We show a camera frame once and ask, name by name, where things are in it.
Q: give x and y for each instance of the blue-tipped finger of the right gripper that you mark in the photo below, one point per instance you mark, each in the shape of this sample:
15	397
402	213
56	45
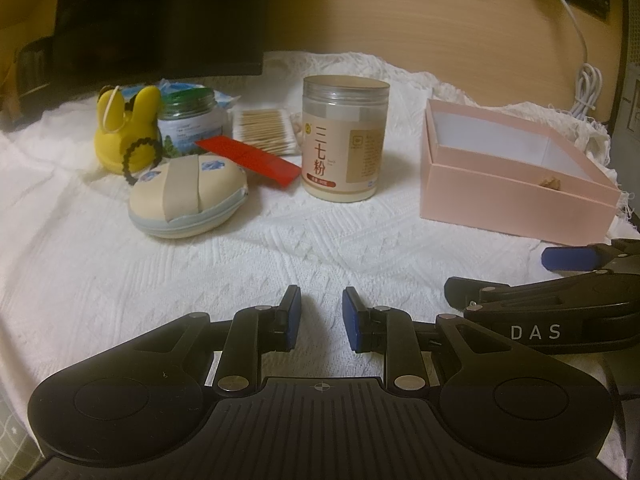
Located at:
621	256

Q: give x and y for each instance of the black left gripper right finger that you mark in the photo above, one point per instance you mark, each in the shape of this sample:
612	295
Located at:
390	333

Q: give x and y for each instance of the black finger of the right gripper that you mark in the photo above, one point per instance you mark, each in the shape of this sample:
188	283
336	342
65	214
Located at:
461	292

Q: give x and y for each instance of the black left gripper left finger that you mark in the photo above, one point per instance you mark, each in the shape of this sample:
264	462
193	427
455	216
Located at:
254	332

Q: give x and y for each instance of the beige oval zip pouch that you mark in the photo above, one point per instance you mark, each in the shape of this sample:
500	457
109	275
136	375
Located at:
187	196

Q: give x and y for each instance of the yellow bunny soft toy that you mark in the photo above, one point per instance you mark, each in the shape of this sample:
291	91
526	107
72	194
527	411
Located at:
122	123

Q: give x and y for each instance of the blue wet wipes pack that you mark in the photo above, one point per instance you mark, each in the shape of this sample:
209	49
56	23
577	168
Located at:
175	88

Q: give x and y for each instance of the pink cardboard box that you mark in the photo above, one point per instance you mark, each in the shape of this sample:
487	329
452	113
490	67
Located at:
501	173

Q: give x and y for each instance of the red paper envelope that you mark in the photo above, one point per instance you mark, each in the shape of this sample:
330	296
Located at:
260	162

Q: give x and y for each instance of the cotton swabs box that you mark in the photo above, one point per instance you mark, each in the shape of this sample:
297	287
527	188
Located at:
270	130

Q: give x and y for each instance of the tall beige powder jar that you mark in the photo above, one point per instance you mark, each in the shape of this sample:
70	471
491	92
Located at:
343	128

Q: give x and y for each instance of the green lid glass jar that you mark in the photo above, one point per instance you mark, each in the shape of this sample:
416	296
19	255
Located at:
184	121

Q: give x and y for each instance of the black monitor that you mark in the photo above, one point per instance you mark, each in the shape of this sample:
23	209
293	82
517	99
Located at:
115	41

